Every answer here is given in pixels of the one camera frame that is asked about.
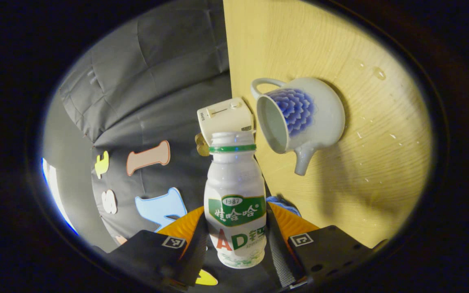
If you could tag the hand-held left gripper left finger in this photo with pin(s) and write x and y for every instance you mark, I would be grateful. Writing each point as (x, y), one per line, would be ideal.
(196, 252)

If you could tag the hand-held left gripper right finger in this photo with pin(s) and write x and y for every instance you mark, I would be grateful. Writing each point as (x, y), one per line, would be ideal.
(277, 256)

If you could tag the white water bottle green label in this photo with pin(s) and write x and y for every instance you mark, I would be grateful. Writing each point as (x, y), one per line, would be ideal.
(234, 183)

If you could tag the white blue floral teacup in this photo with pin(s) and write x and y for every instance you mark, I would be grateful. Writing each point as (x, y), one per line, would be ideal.
(324, 122)

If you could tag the blue towel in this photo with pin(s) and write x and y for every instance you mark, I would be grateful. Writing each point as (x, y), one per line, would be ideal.
(285, 204)

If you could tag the cream white toaster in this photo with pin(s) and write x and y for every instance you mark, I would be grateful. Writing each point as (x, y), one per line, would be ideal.
(226, 118)

